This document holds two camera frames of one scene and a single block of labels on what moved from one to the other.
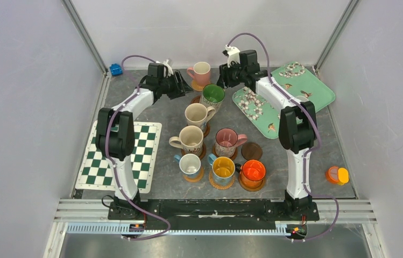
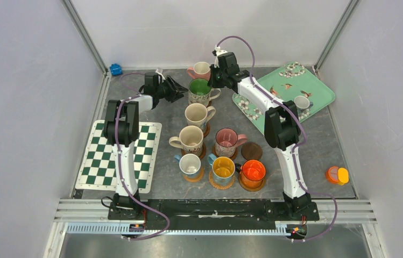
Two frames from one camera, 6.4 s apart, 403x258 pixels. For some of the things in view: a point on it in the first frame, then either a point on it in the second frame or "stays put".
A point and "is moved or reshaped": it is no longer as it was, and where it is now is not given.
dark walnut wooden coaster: [252, 151] stays put
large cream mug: [196, 115] stays put
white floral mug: [190, 140] stays put
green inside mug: [212, 95] is moved or reshaped
